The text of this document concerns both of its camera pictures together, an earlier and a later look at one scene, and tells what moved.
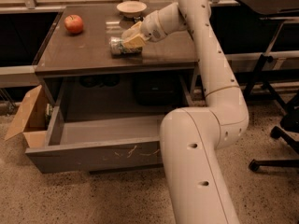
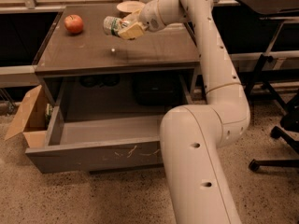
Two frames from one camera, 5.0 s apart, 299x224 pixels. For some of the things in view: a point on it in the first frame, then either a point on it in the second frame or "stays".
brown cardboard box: (31, 119) stays
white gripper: (150, 26) → (150, 19)
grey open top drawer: (98, 143) stays
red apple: (73, 23) stays
